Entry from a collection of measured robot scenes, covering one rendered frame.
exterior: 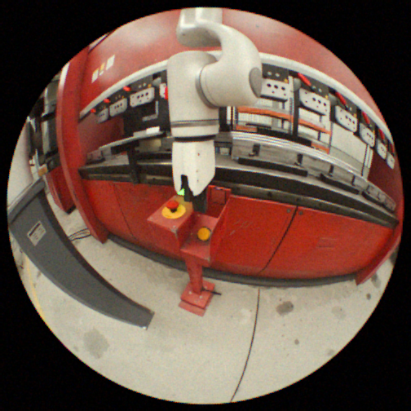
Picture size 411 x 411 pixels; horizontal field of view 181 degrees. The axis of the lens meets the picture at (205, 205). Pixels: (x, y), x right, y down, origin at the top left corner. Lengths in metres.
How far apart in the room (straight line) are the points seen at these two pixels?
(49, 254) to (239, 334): 1.05
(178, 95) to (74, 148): 1.26
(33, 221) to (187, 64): 0.43
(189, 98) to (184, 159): 0.10
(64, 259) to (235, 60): 0.53
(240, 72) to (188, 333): 1.11
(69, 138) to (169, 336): 1.71
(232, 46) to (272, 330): 1.23
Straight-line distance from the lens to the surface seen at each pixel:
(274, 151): 0.59
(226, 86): 0.17
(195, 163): 0.21
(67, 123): 1.42
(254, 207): 0.53
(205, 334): 1.02
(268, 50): 0.70
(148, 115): 0.75
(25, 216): 0.40
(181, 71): 0.22
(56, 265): 0.45
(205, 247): 0.39
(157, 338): 1.07
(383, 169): 1.93
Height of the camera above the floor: 1.02
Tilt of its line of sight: 34 degrees down
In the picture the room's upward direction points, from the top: straight up
